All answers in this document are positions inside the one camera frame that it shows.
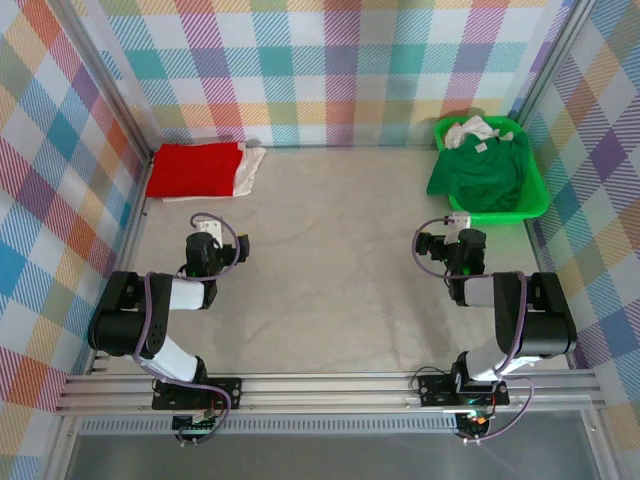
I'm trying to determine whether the green t-shirt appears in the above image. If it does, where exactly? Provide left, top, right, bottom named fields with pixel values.
left=426, top=130, right=532, bottom=214

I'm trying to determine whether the folded white t-shirt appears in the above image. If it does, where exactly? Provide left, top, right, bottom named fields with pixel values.
left=161, top=142, right=267, bottom=204

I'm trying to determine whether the green plastic basket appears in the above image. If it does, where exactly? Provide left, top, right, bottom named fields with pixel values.
left=432, top=115, right=552, bottom=227

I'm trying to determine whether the folded red t-shirt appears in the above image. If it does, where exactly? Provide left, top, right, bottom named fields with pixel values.
left=144, top=142, right=246, bottom=199

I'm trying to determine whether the crumpled white t-shirt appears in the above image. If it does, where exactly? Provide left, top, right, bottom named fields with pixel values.
left=443, top=114, right=516, bottom=151

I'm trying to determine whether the black controller board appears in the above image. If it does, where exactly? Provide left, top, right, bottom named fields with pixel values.
left=171, top=412, right=222, bottom=447
left=455, top=407, right=497, bottom=444

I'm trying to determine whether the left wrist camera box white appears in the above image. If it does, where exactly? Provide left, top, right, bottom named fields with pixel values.
left=196, top=217, right=222, bottom=247

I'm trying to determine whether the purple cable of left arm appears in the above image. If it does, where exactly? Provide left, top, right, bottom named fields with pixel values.
left=133, top=212, right=240, bottom=447

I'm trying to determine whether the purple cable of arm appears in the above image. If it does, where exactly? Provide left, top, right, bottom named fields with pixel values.
left=133, top=212, right=240, bottom=447
left=411, top=215, right=535, bottom=444

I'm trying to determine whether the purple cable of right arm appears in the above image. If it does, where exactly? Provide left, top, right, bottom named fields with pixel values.
left=411, top=215, right=535, bottom=444

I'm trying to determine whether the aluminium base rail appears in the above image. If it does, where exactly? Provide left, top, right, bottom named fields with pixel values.
left=53, top=371, right=607, bottom=417

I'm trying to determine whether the grey slotted cable duct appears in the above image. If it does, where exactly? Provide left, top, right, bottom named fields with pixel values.
left=78, top=417, right=462, bottom=434

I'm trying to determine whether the aluminium corner post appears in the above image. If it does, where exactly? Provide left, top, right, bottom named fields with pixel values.
left=47, top=0, right=154, bottom=165
left=512, top=0, right=599, bottom=132

